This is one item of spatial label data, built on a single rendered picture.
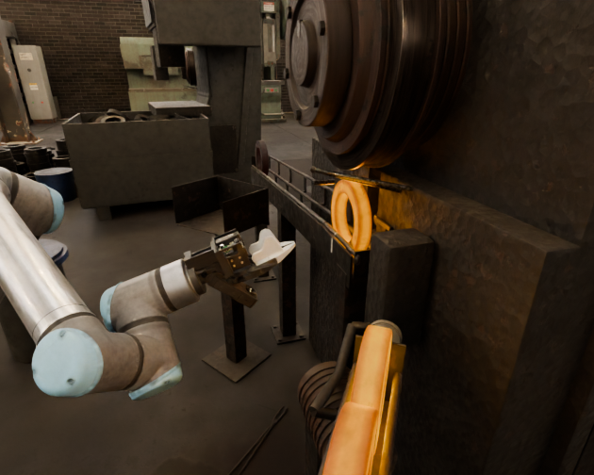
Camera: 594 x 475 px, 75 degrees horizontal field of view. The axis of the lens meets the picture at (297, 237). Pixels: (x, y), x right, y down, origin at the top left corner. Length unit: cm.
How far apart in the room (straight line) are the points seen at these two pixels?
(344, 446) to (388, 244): 43
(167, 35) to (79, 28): 772
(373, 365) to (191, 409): 111
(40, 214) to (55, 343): 53
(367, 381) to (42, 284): 52
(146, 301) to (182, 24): 283
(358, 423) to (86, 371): 39
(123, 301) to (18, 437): 96
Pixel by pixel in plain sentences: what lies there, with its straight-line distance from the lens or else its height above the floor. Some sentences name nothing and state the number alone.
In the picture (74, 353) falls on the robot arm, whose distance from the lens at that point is 62.
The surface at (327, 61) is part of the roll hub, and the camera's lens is 72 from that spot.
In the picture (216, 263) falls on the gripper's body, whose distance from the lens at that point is 76.
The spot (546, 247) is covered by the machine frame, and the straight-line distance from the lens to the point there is 60.
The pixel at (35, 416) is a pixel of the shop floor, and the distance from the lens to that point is 170.
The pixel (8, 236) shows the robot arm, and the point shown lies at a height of 82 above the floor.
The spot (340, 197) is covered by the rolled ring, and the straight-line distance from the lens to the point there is 99.
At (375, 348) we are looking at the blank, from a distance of 48.
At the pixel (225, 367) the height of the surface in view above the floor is 1.
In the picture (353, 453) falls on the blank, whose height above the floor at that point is 80.
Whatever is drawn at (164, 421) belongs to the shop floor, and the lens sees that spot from 150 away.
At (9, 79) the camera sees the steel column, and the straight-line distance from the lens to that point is 757.
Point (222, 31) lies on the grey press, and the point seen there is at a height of 136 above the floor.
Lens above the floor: 109
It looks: 24 degrees down
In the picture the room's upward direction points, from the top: straight up
